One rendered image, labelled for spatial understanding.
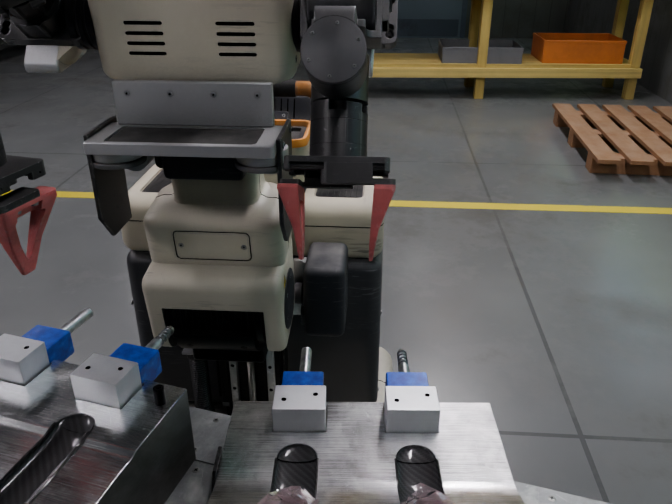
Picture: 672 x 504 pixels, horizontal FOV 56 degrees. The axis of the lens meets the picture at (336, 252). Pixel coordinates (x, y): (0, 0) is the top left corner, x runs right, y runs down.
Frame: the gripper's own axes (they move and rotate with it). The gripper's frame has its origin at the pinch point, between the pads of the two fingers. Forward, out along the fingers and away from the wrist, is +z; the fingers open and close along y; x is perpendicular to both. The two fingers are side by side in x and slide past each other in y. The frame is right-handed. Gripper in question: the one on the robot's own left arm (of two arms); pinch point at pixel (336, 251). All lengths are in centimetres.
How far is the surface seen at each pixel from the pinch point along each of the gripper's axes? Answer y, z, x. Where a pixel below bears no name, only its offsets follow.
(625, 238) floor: 124, -7, 241
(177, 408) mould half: -14.3, 15.0, -4.7
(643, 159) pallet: 159, -53, 309
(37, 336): -31.1, 9.6, 1.2
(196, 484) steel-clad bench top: -13.0, 23.0, -2.5
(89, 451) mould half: -20.0, 17.3, -10.7
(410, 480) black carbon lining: 7.4, 19.9, -7.5
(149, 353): -18.4, 10.6, -0.9
